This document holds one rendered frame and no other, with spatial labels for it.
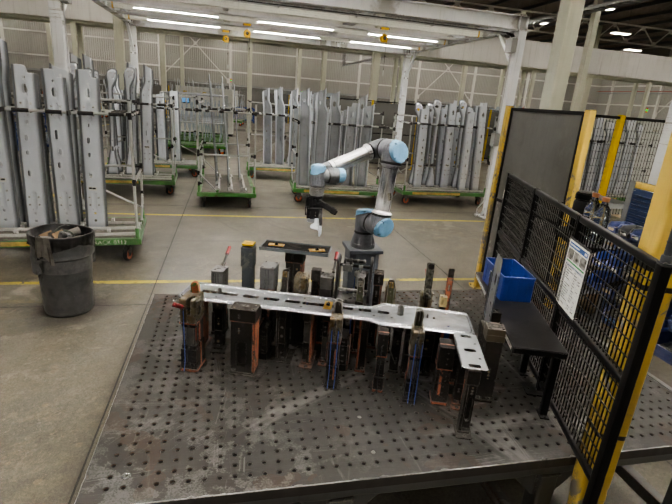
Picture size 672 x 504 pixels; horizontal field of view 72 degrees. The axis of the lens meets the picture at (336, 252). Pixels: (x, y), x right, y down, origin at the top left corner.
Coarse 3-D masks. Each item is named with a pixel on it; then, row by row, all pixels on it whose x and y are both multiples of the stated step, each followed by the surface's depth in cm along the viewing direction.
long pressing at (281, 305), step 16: (208, 288) 228; (224, 288) 229; (240, 288) 231; (272, 304) 216; (288, 304) 217; (304, 304) 218; (352, 304) 222; (384, 304) 225; (368, 320) 209; (384, 320) 209; (400, 320) 210; (432, 320) 212; (448, 320) 214; (464, 320) 215
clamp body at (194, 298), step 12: (180, 300) 201; (192, 300) 200; (180, 312) 202; (192, 312) 202; (192, 324) 204; (192, 336) 208; (192, 348) 208; (204, 348) 218; (192, 360) 211; (204, 360) 219
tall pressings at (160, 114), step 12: (120, 96) 1005; (168, 96) 1036; (120, 108) 995; (156, 108) 1033; (120, 120) 1000; (156, 120) 1042; (120, 132) 1003; (156, 132) 1048; (120, 144) 1006; (180, 144) 1067; (120, 156) 1011; (168, 156) 1088; (180, 156) 1073
